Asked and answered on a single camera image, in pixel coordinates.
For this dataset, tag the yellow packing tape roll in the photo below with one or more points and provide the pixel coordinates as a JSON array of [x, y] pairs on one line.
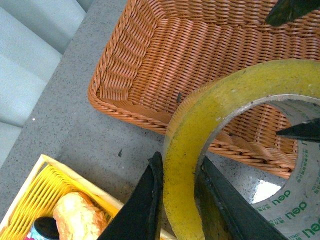
[[239, 116]]

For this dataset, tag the small black labelled jar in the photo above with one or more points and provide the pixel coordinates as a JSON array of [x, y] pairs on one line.
[[43, 228]]

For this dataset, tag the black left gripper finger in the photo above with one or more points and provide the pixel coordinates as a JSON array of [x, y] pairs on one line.
[[224, 213], [140, 216], [306, 131], [285, 11]]

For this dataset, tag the pale grey curtain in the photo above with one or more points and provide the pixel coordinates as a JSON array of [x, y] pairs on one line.
[[34, 34]]

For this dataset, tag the toy bread roll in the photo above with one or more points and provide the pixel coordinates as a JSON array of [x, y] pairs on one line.
[[77, 218]]

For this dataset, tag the brown wicker basket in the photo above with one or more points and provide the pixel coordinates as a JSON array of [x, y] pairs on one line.
[[161, 51]]

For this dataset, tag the yellow woven basket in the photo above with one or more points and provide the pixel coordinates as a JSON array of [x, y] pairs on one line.
[[48, 181]]

